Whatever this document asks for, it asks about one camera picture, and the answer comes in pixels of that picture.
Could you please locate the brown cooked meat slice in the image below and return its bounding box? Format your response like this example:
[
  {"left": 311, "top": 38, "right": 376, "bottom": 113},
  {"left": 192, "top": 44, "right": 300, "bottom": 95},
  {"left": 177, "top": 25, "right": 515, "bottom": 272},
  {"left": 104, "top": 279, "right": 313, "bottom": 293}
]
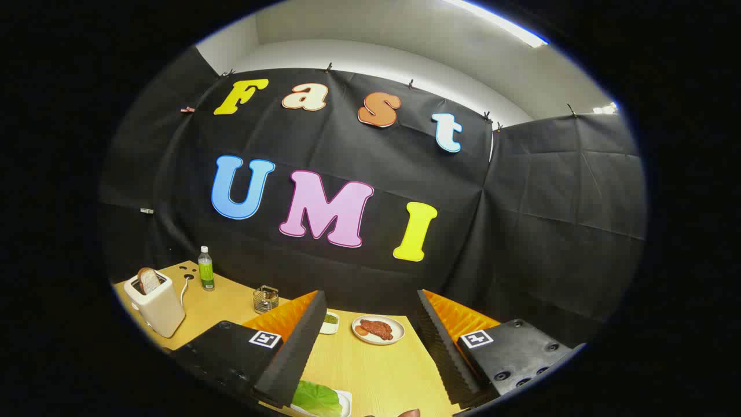
[{"left": 357, "top": 319, "right": 395, "bottom": 341}]

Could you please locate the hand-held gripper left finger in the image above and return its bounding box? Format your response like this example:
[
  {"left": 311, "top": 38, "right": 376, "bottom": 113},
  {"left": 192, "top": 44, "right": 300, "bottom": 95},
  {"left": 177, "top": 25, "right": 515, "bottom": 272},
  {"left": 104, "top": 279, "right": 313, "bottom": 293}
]
[{"left": 171, "top": 290, "right": 328, "bottom": 409}]

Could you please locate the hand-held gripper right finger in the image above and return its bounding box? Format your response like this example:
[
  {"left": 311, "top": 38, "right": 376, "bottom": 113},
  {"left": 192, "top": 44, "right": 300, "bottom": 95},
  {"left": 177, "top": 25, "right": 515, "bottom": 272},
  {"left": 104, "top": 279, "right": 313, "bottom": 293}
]
[{"left": 417, "top": 288, "right": 586, "bottom": 406}]

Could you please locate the wire cutlery holder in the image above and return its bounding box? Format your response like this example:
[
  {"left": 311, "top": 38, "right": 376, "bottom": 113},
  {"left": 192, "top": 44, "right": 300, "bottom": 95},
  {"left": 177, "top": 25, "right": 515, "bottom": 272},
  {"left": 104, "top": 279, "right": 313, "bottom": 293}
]
[{"left": 253, "top": 285, "right": 280, "bottom": 314}]

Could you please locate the square white plate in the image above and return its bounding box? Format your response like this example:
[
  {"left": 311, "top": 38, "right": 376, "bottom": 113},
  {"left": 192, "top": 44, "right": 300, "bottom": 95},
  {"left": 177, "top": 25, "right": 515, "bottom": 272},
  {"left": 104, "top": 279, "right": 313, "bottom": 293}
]
[{"left": 289, "top": 389, "right": 353, "bottom": 417}]

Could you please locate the white bread slice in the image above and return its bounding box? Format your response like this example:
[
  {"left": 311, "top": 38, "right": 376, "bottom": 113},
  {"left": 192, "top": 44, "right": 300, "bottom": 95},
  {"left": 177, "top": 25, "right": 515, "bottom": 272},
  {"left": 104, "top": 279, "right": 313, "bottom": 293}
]
[{"left": 137, "top": 267, "right": 163, "bottom": 295}]

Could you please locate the round white meat plate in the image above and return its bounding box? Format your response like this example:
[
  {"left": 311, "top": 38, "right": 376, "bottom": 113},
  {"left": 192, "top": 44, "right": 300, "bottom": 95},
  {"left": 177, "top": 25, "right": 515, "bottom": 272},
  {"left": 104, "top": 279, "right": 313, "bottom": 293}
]
[{"left": 351, "top": 314, "right": 406, "bottom": 346}]

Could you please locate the green label drink bottle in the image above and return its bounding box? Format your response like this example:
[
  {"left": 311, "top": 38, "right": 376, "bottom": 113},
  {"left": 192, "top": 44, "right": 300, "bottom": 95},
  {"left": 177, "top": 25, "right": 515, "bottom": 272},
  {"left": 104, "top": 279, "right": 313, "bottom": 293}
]
[{"left": 197, "top": 246, "right": 215, "bottom": 291}]

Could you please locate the white toaster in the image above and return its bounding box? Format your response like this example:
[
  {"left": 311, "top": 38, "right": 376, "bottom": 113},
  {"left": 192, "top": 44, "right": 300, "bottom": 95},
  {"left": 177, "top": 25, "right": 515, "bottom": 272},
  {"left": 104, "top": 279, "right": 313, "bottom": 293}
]
[{"left": 123, "top": 271, "right": 186, "bottom": 339}]

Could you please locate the black backdrop cloth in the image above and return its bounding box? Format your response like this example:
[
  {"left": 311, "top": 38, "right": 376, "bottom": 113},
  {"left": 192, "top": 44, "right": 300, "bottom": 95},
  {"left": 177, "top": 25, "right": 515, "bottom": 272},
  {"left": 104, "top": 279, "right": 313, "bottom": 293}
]
[{"left": 98, "top": 46, "right": 647, "bottom": 348}]

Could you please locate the green lettuce leaf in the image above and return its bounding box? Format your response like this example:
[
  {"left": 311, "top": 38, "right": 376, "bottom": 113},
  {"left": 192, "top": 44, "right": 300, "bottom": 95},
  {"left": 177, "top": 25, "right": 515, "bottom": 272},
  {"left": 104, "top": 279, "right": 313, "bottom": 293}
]
[{"left": 291, "top": 380, "right": 343, "bottom": 417}]

